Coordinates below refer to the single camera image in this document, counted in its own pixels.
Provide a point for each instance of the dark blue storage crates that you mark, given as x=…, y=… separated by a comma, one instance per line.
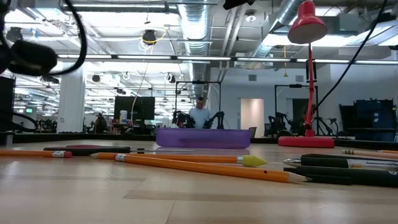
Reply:
x=373, y=118

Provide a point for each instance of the long LED light bar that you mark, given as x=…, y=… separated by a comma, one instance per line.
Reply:
x=205, y=58

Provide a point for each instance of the red desk lamp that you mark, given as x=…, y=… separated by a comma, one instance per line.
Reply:
x=306, y=28

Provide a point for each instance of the person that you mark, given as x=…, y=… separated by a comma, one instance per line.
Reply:
x=100, y=124
x=199, y=116

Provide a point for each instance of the clear barrel pen black grip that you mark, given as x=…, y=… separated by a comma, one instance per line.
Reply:
x=323, y=162

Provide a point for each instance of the orange pencil with pink eraser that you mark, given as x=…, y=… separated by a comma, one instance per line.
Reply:
x=31, y=153

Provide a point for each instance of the black computer monitor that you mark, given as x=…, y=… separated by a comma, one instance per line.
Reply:
x=140, y=107

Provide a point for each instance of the black overhead camera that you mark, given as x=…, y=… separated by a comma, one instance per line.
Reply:
x=149, y=36

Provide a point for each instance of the purple plastic supply box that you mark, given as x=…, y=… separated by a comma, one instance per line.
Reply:
x=202, y=138

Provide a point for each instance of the natural wood pencil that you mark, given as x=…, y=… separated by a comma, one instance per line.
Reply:
x=373, y=153

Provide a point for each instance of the black cabinet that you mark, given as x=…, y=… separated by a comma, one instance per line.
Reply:
x=7, y=102

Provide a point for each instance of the orange pencil with yellow cap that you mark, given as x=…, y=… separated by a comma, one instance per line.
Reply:
x=202, y=159

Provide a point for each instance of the black pen with white logo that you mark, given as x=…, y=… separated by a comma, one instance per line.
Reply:
x=357, y=175

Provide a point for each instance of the black ceiling device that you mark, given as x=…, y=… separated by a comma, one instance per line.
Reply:
x=14, y=34

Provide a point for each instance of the orange pencil with black dot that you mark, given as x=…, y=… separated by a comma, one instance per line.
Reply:
x=217, y=170

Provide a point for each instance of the black rig frame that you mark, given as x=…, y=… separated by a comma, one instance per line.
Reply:
x=199, y=82
x=295, y=86

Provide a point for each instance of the grey office chair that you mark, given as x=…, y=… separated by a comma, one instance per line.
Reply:
x=252, y=132

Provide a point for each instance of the white bottle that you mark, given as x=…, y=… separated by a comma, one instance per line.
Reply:
x=123, y=117

